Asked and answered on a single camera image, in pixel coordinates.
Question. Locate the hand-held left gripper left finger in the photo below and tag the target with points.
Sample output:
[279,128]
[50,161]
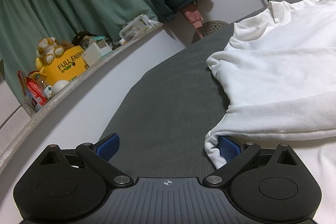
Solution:
[107,146]

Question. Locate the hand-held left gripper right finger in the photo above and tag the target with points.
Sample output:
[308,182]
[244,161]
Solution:
[229,148]

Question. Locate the white turtleneck shirt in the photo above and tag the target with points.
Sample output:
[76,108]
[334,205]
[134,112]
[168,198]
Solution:
[275,69]

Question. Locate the white round object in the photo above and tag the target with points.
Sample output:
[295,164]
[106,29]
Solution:
[60,87]

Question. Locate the printed snack carton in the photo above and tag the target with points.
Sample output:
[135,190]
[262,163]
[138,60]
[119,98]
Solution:
[32,103]

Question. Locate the yellow cardboard box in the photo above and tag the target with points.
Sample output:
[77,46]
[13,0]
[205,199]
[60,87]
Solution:
[65,66]

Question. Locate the red snack packet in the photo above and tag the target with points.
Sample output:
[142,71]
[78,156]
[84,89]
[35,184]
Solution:
[35,90]

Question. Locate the white and teal tissue box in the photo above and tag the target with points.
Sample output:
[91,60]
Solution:
[97,52]

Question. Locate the small white jar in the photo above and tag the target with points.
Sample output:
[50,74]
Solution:
[121,42]

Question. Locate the brown plush toy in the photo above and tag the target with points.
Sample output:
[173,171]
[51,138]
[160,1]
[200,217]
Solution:
[68,44]

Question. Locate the black bag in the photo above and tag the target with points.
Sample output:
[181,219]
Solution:
[80,39]

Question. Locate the tan plush toy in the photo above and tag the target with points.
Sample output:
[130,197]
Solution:
[48,48]

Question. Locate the clear plastic storage box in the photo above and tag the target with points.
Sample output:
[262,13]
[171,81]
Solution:
[134,29]

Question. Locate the grey studded balance cushion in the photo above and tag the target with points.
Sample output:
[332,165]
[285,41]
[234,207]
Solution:
[210,27]

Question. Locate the pink hanging cloth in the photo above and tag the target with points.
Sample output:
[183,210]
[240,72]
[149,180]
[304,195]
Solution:
[193,15]

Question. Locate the green curtain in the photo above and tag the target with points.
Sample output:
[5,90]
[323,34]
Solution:
[65,3]

